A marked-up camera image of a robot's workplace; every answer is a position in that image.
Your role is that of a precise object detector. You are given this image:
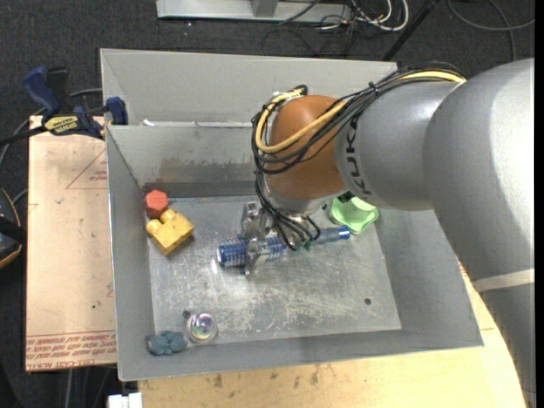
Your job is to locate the red hexagonal block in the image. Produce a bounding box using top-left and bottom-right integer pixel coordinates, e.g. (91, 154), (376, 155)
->
(144, 190), (170, 219)

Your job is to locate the yellow toy building block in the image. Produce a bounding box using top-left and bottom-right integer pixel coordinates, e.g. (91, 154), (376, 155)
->
(144, 207), (196, 257)

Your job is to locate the brown cardboard board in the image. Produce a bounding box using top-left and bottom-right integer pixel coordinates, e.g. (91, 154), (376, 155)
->
(25, 115), (118, 373)

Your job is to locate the grey metal bin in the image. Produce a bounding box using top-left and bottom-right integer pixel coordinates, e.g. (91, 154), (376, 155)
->
(99, 48), (485, 383)

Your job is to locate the pale green plastic cup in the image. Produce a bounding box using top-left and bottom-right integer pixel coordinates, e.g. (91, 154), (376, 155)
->
(328, 195), (380, 235)

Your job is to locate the clear glass ball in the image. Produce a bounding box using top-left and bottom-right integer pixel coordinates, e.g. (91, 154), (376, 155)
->
(184, 311), (219, 345)

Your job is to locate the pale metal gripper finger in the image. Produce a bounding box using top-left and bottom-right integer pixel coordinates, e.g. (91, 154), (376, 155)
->
(240, 201), (262, 241)
(242, 244), (267, 276)

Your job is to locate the blue ribbed plastic bottle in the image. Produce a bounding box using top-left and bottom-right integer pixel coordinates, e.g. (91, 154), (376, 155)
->
(217, 224), (352, 269)

